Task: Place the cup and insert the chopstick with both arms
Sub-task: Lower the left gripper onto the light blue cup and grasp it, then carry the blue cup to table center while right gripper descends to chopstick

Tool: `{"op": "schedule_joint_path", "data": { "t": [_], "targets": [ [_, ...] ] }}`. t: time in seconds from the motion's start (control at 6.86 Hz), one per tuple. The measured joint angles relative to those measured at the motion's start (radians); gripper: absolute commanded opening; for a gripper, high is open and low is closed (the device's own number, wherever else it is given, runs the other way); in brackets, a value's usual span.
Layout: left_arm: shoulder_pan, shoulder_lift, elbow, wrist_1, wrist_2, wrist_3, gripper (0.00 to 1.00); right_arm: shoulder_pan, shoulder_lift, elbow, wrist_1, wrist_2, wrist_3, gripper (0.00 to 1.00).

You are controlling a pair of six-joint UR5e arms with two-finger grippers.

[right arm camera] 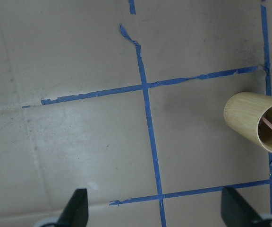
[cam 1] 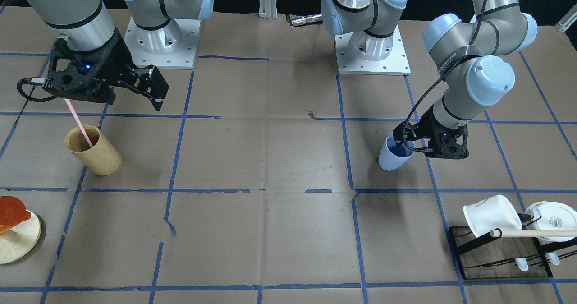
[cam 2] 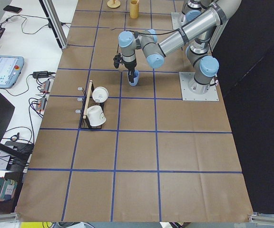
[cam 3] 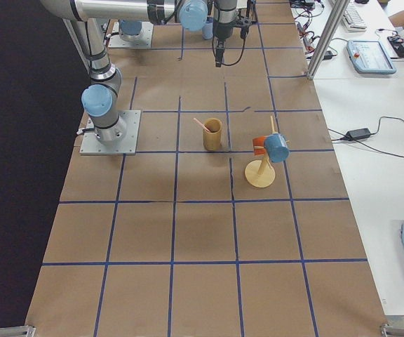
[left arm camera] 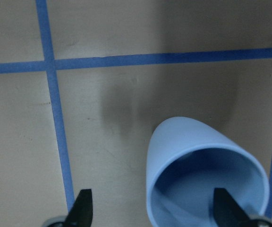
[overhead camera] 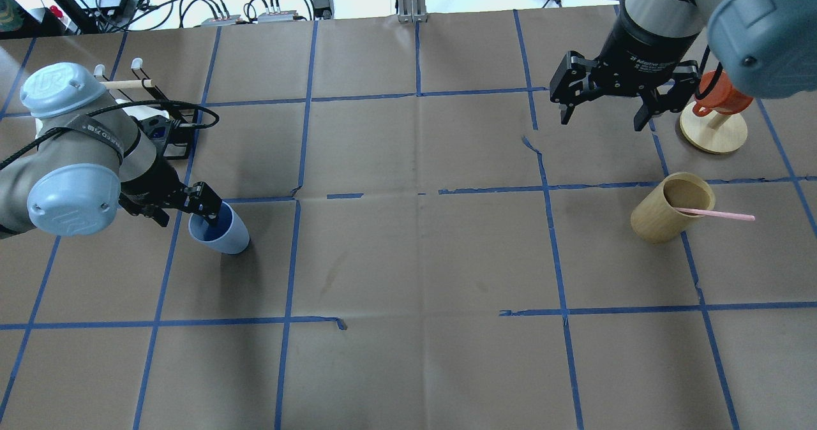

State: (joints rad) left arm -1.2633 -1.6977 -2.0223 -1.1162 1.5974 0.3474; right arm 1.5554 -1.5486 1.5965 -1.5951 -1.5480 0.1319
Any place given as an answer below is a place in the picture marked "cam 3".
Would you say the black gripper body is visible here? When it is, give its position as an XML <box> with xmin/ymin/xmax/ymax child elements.
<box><xmin>212</xmin><ymin>34</ymin><xmax>227</xmax><ymax>67</ymax></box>

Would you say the light blue plastic cup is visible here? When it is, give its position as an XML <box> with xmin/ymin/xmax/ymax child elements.
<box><xmin>202</xmin><ymin>20</ymin><xmax>213</xmax><ymax>40</ymax></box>

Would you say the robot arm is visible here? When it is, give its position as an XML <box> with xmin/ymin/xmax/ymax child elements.
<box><xmin>41</xmin><ymin>1</ymin><xmax>208</xmax><ymax>144</ymax></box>
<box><xmin>117</xmin><ymin>1</ymin><xmax>249</xmax><ymax>67</ymax></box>

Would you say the bamboo chopstick holder cup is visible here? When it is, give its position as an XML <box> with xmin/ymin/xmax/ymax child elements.
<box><xmin>203</xmin><ymin>118</ymin><xmax>222</xmax><ymax>152</ymax></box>

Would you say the orange mug on stand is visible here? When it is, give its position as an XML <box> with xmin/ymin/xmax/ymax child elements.
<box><xmin>252</xmin><ymin>136</ymin><xmax>267</xmax><ymax>156</ymax></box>

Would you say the blue mug on stand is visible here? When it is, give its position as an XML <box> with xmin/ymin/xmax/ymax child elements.
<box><xmin>264</xmin><ymin>133</ymin><xmax>290</xmax><ymax>163</ymax></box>

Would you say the white keyboard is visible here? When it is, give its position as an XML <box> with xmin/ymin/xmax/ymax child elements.
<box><xmin>342</xmin><ymin>1</ymin><xmax>368</xmax><ymax>32</ymax></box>

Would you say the wooden mug tree stand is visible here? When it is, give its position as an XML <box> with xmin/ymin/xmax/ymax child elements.
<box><xmin>245</xmin><ymin>115</ymin><xmax>277</xmax><ymax>188</ymax></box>

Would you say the blue teach pendant far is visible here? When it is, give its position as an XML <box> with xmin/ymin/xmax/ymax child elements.
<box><xmin>346</xmin><ymin>40</ymin><xmax>396</xmax><ymax>74</ymax></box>

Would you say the black power adapter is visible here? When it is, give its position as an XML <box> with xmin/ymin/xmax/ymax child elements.
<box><xmin>344</xmin><ymin>128</ymin><xmax>372</xmax><ymax>140</ymax></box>

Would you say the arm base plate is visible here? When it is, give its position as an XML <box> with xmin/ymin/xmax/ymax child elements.
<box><xmin>106</xmin><ymin>20</ymin><xmax>154</xmax><ymax>49</ymax></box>
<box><xmin>79</xmin><ymin>110</ymin><xmax>142</xmax><ymax>155</ymax></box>

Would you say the aluminium frame post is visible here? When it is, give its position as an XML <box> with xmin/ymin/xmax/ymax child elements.
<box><xmin>307</xmin><ymin>0</ymin><xmax>349</xmax><ymax>80</ymax></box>

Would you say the black adapter cable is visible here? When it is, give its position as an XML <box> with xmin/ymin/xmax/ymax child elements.
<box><xmin>328</xmin><ymin>116</ymin><xmax>404</xmax><ymax>159</ymax></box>

